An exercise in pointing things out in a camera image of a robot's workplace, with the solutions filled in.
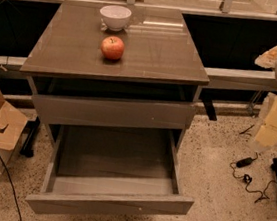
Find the white ceramic bowl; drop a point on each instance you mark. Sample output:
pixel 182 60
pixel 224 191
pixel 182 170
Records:
pixel 115 17

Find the red apple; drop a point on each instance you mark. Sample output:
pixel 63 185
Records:
pixel 112 48

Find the open grey middle drawer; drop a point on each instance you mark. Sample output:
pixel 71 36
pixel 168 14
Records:
pixel 106 170

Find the closed grey top drawer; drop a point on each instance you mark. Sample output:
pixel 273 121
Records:
pixel 113 112

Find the grey drawer cabinet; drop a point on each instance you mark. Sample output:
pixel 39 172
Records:
pixel 143 74

